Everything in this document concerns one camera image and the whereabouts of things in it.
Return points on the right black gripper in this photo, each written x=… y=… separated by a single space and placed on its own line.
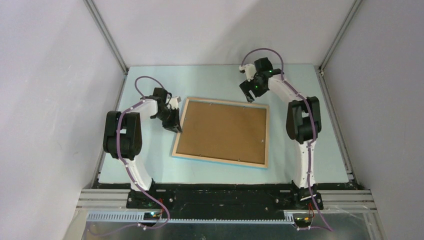
x=246 y=86

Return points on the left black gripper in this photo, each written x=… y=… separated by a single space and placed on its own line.
x=175 y=125

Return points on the brown fibreboard backing board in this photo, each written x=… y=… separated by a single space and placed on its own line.
x=222 y=132

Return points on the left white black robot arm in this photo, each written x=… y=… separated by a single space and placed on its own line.
x=122 y=137

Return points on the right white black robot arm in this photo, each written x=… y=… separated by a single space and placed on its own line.
x=303 y=119

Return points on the light blue table mat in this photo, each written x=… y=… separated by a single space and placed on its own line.
x=222 y=82

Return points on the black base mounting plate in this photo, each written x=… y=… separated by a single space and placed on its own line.
x=251 y=202

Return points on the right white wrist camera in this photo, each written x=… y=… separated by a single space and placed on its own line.
x=249 y=70

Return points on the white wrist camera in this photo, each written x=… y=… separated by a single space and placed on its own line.
x=173 y=103
x=249 y=70

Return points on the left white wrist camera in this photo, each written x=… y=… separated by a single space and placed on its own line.
x=173 y=103

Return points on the aluminium rail frame front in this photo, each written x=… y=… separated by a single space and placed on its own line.
x=110 y=205

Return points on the right aluminium corner post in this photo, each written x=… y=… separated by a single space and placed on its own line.
x=347 y=21

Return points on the aluminium corner post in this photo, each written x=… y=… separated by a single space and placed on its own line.
x=106 y=34
x=347 y=21

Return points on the left aluminium corner post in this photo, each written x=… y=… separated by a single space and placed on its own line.
x=106 y=34

